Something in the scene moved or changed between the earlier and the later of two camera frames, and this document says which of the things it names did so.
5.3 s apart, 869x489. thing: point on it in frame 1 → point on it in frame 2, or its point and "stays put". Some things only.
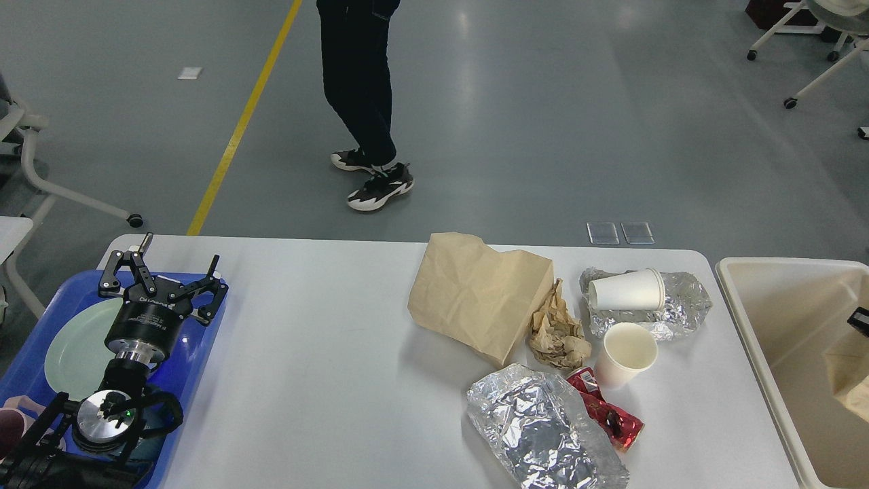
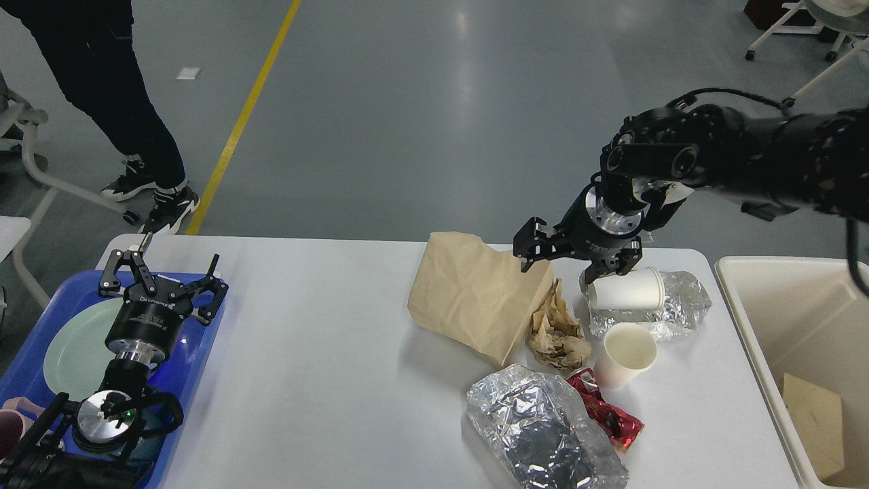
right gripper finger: x=859 y=320 → x=593 y=226
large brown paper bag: x=469 y=293 stays put
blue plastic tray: x=29 y=381 stays put
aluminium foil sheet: x=539 y=428 stays put
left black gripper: x=145 y=327 stays put
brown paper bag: x=847 y=365 → x=817 y=415
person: x=354 y=39 → x=91 y=45
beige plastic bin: x=791 y=314 stays put
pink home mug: x=15 y=423 stays put
